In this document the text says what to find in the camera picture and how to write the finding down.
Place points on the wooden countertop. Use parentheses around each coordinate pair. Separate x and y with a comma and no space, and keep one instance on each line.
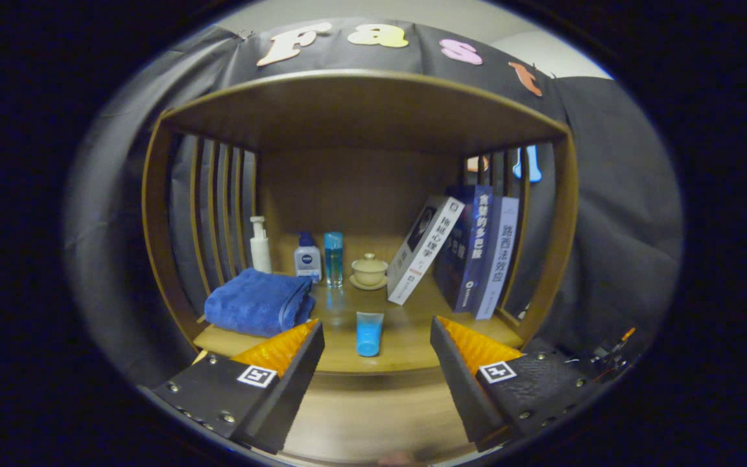
(406,337)

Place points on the white bottle with blue cap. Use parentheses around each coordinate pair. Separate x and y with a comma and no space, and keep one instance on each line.
(307,259)

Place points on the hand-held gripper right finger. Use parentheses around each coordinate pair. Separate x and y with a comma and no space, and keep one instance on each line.
(461,383)

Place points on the pale lavender book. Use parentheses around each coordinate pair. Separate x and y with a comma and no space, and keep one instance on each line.
(500,259)

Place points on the blue folded towel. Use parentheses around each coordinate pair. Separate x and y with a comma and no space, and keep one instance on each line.
(257,301)

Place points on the white pump bottle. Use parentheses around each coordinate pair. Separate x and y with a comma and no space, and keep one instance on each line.
(260,253)

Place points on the wooden cabinet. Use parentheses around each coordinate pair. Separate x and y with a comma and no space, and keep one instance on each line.
(360,110)

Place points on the wooden drawer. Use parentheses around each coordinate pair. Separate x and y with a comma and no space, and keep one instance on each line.
(373,415)

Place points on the black device with orange tip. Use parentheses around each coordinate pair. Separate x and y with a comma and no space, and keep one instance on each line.
(607,355)

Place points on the beige lidded teacup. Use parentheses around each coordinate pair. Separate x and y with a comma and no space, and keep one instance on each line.
(369,271)

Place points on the blue and white tube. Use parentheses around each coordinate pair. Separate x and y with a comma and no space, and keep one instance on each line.
(369,337)

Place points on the white book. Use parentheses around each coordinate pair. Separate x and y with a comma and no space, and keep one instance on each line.
(425,250)

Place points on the dark blue book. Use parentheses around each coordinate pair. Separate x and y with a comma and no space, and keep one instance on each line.
(471,253)

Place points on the clear blue bottle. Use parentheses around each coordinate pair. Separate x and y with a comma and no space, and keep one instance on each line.
(333,259)

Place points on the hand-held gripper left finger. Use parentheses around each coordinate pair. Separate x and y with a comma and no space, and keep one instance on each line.
(289,389)

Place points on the black backdrop cloth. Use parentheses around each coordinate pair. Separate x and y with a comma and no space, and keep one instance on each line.
(607,227)

